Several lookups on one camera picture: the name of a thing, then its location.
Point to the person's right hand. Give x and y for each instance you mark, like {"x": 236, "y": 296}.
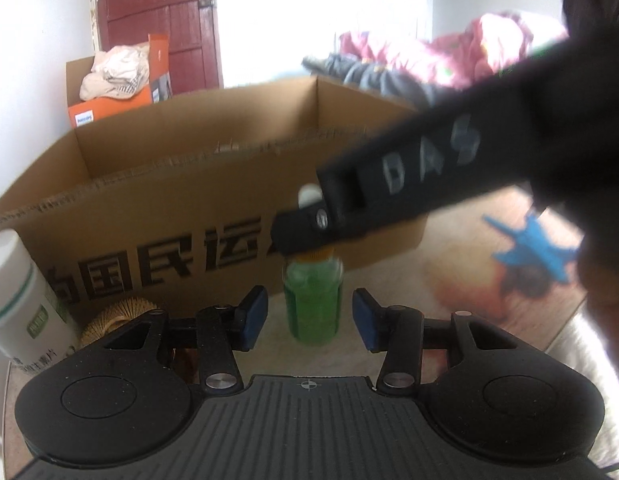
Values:
{"x": 609, "y": 290}

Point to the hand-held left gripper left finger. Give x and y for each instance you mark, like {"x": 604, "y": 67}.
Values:
{"x": 253, "y": 317}

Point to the dark red wooden door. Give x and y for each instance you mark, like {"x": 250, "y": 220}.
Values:
{"x": 189, "y": 20}

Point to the pink blanket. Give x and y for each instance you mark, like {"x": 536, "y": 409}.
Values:
{"x": 439, "y": 55}

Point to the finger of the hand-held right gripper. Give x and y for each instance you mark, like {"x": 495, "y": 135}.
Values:
{"x": 302, "y": 232}

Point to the green dropper bottle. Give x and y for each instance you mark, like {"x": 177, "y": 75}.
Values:
{"x": 312, "y": 305}

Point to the brown cardboard box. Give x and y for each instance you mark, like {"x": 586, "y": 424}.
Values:
{"x": 189, "y": 200}

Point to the beige crumpled cloth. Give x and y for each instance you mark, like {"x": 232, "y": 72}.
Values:
{"x": 114, "y": 72}

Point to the orange appliance box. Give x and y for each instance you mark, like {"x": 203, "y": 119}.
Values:
{"x": 114, "y": 107}

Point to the grey blanket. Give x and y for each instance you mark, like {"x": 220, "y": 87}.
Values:
{"x": 374, "y": 77}

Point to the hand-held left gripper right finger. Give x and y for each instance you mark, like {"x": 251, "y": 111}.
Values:
{"x": 367, "y": 320}

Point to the white pill bottle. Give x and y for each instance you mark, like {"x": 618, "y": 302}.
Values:
{"x": 24, "y": 310}

